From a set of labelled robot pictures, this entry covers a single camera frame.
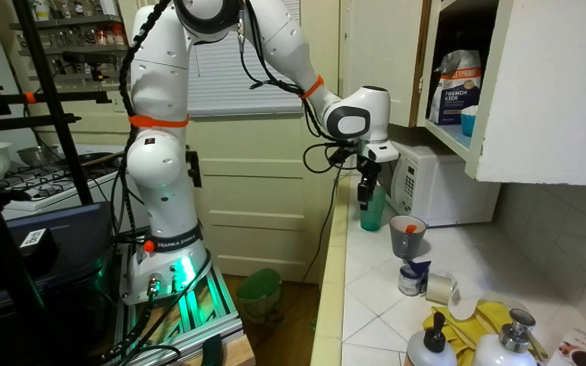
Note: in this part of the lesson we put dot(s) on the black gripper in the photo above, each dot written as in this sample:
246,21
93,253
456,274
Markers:
369,172

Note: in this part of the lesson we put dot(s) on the blue-green translucent plastic cup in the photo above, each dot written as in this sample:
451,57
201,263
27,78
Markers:
375,216

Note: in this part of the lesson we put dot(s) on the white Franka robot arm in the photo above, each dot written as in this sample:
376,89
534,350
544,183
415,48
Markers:
161,169

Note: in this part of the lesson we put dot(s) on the grey ceramic mug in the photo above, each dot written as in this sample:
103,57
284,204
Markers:
407,245

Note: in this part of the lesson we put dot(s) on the small blue white mug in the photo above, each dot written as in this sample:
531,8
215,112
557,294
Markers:
411,279

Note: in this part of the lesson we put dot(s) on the white microwave oven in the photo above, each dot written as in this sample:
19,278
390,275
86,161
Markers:
447,189

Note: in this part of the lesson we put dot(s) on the green bucket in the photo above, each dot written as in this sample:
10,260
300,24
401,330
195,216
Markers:
261,286

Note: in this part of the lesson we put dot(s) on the orange label pump bottle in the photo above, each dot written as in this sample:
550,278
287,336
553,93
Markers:
427,354

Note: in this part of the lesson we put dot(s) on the black door lock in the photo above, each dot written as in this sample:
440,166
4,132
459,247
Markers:
193,169

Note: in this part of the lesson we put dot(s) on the white window blind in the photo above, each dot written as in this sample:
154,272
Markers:
225,89

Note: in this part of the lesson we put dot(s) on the white pump soap bottle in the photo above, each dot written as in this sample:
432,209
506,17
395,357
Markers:
503,354

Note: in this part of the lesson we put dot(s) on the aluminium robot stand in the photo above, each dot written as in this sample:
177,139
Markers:
197,318

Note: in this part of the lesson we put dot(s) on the white printed packet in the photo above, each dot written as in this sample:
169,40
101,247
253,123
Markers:
578,342

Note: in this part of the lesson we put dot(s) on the dark blue equipment case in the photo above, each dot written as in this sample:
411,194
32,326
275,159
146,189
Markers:
69,236

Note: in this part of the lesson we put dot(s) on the kitchen stove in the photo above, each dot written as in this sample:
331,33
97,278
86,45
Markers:
50,183

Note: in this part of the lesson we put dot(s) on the grey metal pot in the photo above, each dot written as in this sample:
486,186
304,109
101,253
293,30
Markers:
31,156

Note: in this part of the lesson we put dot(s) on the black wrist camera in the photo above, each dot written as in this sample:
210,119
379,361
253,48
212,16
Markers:
344,156

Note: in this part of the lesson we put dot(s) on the cream wall cabinet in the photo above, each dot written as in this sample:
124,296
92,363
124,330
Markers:
447,139

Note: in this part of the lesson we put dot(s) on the black metal camera stand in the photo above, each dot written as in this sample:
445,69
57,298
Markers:
50,102

